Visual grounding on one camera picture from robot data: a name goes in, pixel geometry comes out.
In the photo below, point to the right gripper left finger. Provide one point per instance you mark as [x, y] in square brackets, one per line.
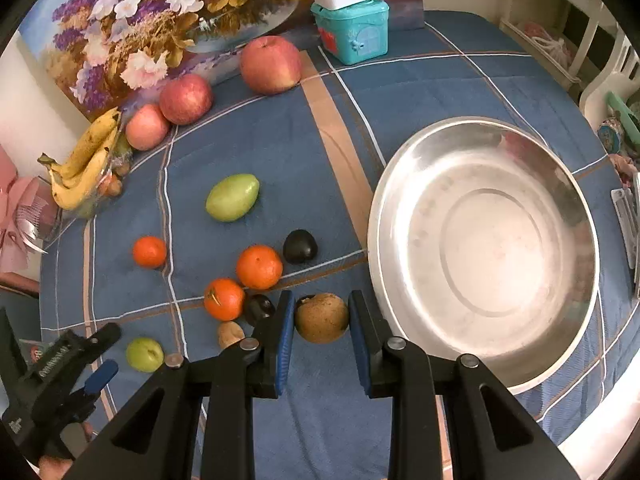
[154, 435]

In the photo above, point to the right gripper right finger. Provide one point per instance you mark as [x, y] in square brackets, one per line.
[490, 435]

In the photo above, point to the brown kiwi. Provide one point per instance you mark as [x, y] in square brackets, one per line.
[323, 319]
[228, 334]

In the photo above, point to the dark plum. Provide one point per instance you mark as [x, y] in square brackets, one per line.
[256, 308]
[301, 300]
[299, 247]

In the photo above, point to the orange tangerine with stem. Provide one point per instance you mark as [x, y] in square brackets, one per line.
[224, 299]

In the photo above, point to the large green mango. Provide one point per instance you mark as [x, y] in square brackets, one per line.
[144, 354]

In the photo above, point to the lone orange tangerine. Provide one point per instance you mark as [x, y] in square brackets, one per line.
[149, 252]

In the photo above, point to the small green mango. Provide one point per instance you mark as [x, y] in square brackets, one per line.
[232, 197]

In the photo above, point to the person's hand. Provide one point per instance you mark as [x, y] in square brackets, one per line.
[52, 468]

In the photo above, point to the blue plaid tablecloth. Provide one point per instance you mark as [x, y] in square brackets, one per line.
[455, 64]

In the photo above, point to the steel round plate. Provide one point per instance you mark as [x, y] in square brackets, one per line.
[481, 241]

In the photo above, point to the yellow banana bunch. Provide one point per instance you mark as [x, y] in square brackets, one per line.
[98, 138]

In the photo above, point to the clear plastic fruit tray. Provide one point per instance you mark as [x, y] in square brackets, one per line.
[100, 185]

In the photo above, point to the pale pink apple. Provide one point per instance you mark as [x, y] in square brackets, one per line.
[147, 128]

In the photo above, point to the red apple middle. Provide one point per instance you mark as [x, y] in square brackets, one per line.
[186, 99]

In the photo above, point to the red apple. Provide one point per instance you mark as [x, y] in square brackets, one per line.
[186, 99]
[270, 65]

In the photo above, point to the red apple right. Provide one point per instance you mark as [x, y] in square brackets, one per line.
[270, 65]

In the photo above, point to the teal house-shaped box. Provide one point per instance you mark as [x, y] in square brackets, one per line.
[355, 33]

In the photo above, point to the floral painting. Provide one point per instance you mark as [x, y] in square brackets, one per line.
[119, 53]

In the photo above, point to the white chair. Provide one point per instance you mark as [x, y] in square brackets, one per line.
[579, 43]

